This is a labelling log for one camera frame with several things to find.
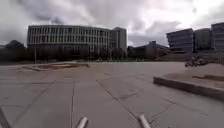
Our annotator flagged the bare soil patch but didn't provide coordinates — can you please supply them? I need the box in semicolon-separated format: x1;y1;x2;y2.
22;62;91;72

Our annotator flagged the robot's own part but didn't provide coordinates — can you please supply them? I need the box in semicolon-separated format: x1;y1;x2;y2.
137;114;152;128
76;116;89;128

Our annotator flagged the row of dark trees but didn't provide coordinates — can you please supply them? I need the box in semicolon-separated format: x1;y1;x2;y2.
0;39;128;64

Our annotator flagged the raised concrete kerb bed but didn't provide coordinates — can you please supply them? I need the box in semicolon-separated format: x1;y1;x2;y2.
152;63;224;102

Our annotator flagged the vehicle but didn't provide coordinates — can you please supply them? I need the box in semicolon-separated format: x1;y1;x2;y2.
184;55;209;68

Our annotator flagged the large curved pale building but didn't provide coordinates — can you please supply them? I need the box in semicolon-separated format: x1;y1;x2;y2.
26;24;128;58

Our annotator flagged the dark slanted building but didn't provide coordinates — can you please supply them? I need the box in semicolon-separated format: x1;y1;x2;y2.
165;27;195;54
193;27;213;52
211;21;224;52

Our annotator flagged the grey concrete slab pavement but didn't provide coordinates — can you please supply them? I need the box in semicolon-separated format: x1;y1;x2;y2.
0;61;224;128

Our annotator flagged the low dark building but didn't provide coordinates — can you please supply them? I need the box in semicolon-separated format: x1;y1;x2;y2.
127;40;171;60

